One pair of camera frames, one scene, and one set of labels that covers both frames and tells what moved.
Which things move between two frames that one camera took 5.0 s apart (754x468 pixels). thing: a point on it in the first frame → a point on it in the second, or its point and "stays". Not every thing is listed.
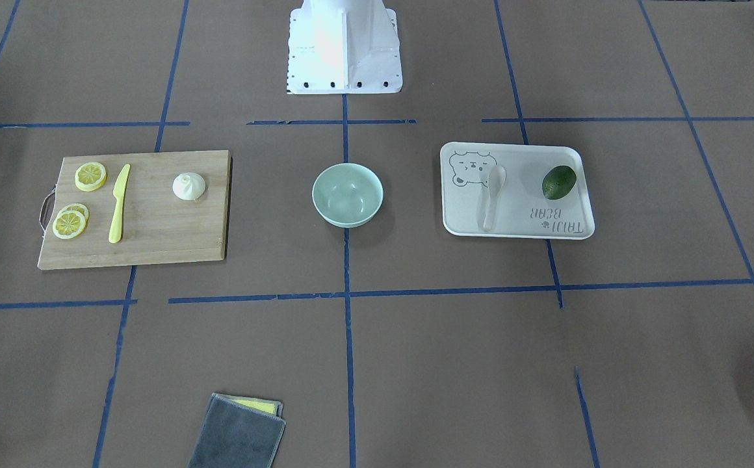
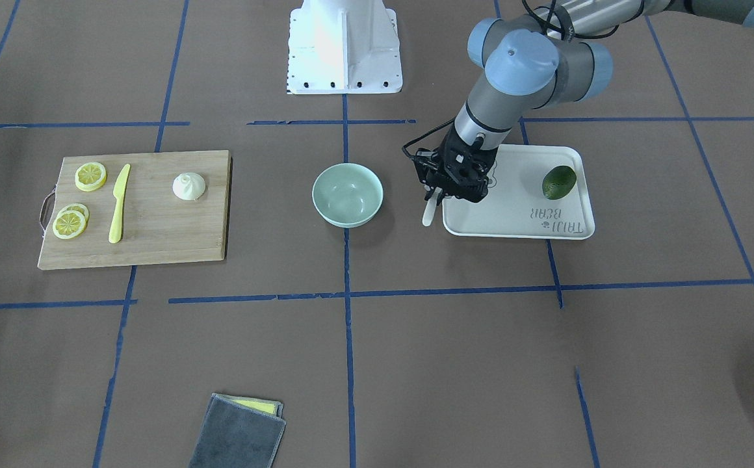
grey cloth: x=236 y=436 stays
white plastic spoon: x=498 y=177 → x=428 y=216
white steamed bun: x=188 y=186 stays
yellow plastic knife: x=119 y=192 stays
